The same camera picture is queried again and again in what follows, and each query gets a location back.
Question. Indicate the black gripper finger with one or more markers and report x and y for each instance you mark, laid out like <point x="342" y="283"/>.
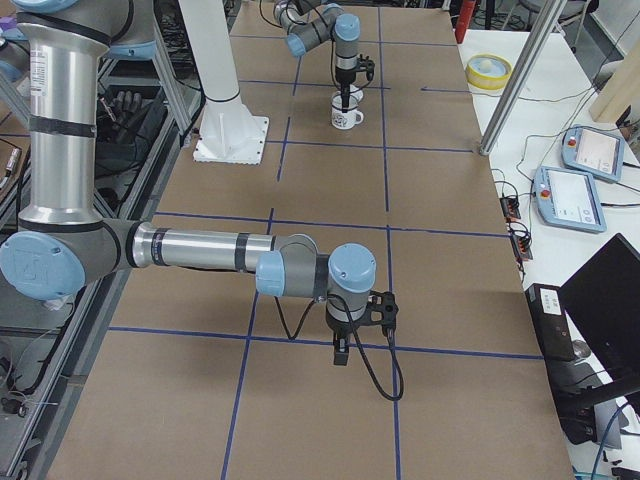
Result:
<point x="341" y="351"/>
<point x="345" y="99"/>

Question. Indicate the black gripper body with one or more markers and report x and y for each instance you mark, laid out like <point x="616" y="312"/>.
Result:
<point x="339" y="328"/>
<point x="345" y="79"/>

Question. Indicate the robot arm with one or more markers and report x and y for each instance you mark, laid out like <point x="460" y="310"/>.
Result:
<point x="64" y="243"/>
<point x="308" y="24"/>

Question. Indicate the white enamel mug blue rim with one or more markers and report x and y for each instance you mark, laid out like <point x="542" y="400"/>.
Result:
<point x="345" y="119"/>

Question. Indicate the blue tape grid lines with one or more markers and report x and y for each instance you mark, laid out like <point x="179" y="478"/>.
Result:
<point x="385" y="200"/>

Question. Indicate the red cylinder tube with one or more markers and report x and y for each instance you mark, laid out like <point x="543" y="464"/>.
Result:
<point x="466" y="12"/>

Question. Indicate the yellow rimmed bowl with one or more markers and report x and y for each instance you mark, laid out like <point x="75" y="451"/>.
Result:
<point x="488" y="71"/>

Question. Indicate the black computer box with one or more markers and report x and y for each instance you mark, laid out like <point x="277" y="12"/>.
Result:
<point x="550" y="322"/>

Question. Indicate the near teach pendant tablet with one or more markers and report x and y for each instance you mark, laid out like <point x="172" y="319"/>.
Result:
<point x="568" y="199"/>

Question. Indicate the teach pendant tablet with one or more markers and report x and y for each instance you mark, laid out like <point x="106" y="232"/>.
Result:
<point x="593" y="151"/>
<point x="568" y="199"/>

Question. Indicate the black monitor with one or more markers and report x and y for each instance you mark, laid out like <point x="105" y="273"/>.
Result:
<point x="602" y="300"/>

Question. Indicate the far teach pendant tablet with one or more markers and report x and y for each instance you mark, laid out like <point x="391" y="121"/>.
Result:
<point x="593" y="151"/>

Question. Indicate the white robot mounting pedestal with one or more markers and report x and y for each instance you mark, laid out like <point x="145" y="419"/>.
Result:
<point x="228" y="131"/>

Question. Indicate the aluminium frame post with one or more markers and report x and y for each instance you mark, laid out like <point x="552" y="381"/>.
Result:
<point x="532" y="49"/>

